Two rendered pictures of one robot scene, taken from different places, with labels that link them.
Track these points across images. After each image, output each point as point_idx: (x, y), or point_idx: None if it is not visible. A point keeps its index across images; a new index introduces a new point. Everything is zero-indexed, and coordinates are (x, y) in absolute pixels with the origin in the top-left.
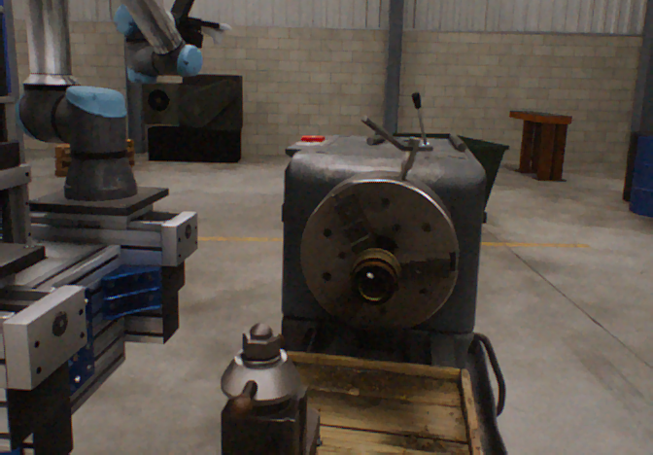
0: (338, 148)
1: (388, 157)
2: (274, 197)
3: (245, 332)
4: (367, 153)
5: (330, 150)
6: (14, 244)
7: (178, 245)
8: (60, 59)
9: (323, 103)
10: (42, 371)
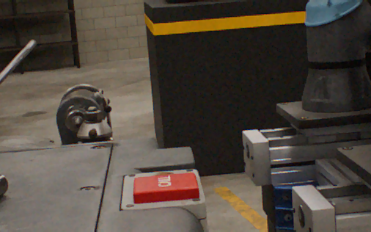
0: (78, 165)
1: None
2: None
3: (100, 110)
4: (17, 157)
5: (92, 155)
6: (320, 117)
7: (294, 215)
8: None
9: None
10: (245, 167)
